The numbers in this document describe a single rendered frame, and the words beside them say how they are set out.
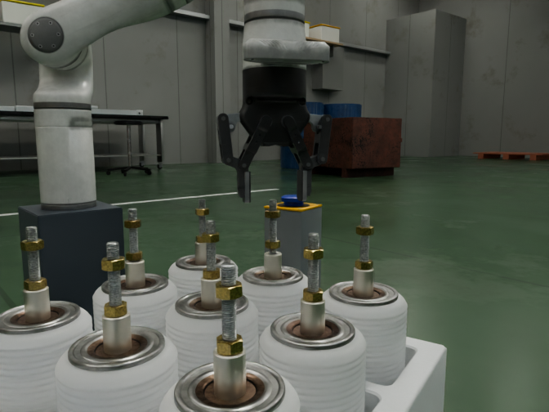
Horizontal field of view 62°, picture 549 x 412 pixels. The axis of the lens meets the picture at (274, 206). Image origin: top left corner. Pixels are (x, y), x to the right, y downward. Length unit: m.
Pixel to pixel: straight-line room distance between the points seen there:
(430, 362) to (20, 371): 0.41
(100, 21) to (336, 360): 0.65
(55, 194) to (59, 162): 0.06
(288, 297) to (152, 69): 7.29
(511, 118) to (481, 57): 1.58
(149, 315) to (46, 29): 0.51
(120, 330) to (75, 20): 0.57
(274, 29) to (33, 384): 0.42
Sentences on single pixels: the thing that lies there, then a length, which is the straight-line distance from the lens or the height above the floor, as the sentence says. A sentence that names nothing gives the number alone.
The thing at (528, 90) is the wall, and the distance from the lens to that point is 11.51.
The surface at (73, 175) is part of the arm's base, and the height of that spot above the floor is 0.36.
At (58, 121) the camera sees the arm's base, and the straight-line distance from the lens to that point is 0.85.
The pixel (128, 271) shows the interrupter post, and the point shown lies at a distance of 0.56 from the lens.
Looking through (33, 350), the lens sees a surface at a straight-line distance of 0.47.
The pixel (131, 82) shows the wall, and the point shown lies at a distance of 7.57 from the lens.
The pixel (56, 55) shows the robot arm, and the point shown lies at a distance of 0.85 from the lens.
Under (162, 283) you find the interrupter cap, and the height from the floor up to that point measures 0.25.
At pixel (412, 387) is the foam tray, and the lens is 0.50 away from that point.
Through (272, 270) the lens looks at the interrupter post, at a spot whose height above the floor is 0.26.
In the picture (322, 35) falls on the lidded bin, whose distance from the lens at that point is 9.17.
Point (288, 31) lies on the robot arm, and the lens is 0.53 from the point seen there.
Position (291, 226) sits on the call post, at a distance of 0.71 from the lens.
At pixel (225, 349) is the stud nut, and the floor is 0.29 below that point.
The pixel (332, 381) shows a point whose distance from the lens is 0.40.
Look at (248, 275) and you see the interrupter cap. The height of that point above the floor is 0.25.
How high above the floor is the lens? 0.42
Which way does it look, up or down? 8 degrees down
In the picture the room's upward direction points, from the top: straight up
